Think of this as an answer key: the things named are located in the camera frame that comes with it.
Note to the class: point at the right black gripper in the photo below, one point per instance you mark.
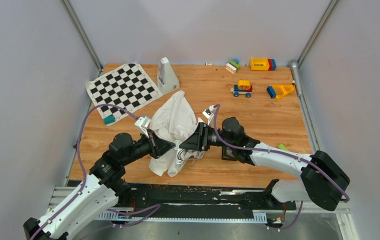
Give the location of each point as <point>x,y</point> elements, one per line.
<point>198,141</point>

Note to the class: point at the yellow red blue block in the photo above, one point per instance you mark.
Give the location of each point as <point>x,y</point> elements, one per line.
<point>262,64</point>

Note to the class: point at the teal small block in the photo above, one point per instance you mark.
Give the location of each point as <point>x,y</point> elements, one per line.
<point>109,120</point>

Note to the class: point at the white cone-shaped box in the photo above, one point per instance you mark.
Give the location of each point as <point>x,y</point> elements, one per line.
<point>167,80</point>

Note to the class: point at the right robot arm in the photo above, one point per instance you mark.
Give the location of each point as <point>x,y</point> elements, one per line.
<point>323,181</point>

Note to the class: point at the toy car with yellow top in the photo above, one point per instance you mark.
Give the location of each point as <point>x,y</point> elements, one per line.
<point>243,87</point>

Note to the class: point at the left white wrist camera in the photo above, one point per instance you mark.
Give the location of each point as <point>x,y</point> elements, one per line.
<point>143,124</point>

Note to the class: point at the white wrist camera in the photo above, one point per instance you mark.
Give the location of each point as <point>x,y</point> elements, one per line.
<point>143,124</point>
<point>209,113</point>

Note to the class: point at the grey metal pipe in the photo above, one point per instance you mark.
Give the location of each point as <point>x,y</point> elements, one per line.
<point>294,68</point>

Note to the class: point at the white green blue blocks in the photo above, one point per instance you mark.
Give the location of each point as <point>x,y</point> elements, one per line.
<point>233,66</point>

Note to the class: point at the black square frame box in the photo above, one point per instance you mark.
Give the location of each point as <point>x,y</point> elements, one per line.
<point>229,154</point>

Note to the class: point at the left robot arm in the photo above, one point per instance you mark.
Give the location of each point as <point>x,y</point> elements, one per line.
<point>101,189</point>

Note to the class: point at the white printed garment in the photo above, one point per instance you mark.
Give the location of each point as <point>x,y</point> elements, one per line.
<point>174,121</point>

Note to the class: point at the black white checkerboard sheet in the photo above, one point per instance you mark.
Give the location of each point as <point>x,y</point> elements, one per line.
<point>128,86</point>

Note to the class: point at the small green block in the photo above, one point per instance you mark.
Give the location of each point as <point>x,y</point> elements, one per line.
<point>282,147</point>

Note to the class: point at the yellow blue toy scoop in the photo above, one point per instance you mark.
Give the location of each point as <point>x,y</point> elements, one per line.
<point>278,91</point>

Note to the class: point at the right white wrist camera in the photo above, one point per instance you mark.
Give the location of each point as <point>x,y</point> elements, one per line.
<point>209,113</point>

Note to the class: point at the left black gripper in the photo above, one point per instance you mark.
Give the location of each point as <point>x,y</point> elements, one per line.
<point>164,144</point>

